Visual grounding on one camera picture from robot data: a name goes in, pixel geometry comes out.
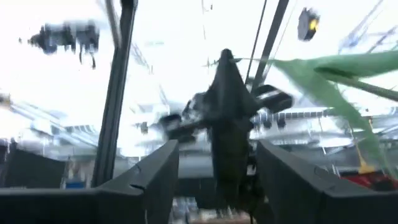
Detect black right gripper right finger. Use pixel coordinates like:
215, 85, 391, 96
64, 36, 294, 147
256, 139, 398, 224

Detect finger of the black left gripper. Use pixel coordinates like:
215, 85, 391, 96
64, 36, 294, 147
204, 48, 230, 121
228, 48, 259, 121

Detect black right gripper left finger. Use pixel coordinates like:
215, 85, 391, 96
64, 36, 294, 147
0, 139, 180, 224

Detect dark maroon artificial tulip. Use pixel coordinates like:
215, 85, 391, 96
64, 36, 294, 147
205, 51, 398, 180

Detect dark ceiling fixture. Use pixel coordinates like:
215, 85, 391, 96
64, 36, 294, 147
17, 19, 101, 70

